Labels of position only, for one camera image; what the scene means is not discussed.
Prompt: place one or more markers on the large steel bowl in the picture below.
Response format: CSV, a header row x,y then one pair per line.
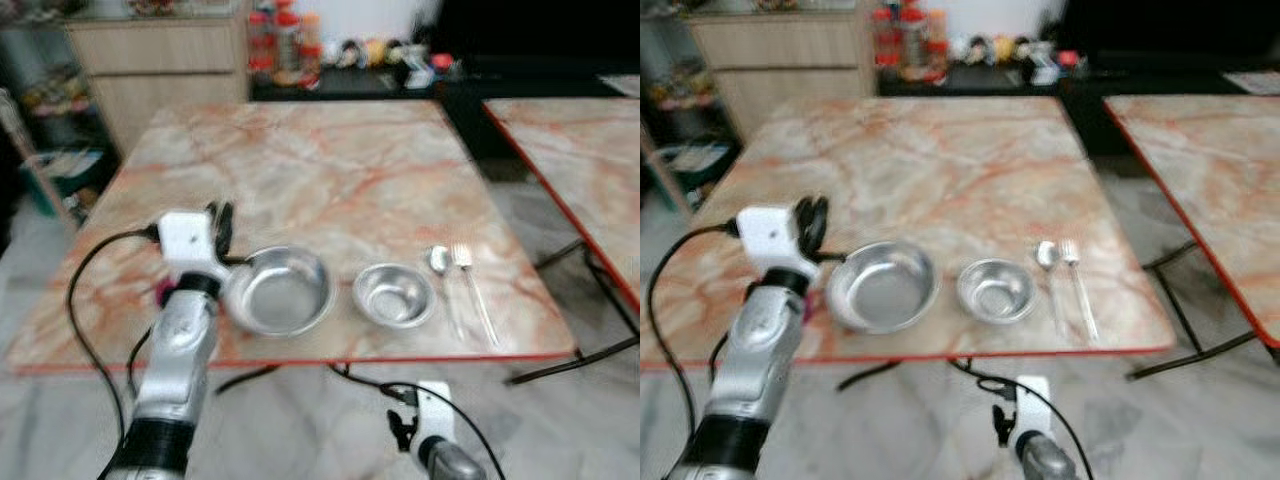
x,y
885,290
280,295

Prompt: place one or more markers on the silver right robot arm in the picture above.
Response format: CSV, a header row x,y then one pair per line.
x,y
1048,462
455,465

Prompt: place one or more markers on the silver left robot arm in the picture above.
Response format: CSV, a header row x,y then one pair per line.
x,y
175,350
755,350

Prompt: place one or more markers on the marble-pattern folding table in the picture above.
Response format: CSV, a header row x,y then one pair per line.
x,y
300,170
950,170
580,160
1210,170

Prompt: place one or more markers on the small steel bowl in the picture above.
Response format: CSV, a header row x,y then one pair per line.
x,y
395,297
997,292

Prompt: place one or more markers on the light wooden cabinet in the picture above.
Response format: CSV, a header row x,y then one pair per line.
x,y
160,80
790,75

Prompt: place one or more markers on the steel spoon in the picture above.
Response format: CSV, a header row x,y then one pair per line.
x,y
439,260
1046,254

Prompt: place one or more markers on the steel fork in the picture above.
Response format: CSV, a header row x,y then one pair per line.
x,y
1070,252
462,257

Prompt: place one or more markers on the dark cluttered shelf rack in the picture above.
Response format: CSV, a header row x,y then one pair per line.
x,y
685,90
60,100

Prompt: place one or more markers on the red-lidded clear jar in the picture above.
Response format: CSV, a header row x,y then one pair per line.
x,y
885,42
287,48
310,50
911,46
935,48
260,45

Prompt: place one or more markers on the yellow round figurine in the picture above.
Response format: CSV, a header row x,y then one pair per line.
x,y
1001,49
376,52

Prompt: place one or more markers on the printed magazine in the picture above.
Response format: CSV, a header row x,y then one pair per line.
x,y
622,86
1255,82

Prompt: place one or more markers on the small white box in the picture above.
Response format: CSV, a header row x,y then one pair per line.
x,y
1044,72
418,74

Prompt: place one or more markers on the black low TV cabinet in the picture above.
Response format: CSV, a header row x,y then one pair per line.
x,y
470,110
1090,115

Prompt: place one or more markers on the small red item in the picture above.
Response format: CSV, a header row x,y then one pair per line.
x,y
443,64
1069,61

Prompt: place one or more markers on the black television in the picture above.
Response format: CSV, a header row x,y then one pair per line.
x,y
540,25
1170,22

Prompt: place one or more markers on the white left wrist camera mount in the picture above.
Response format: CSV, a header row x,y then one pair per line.
x,y
765,235
185,240

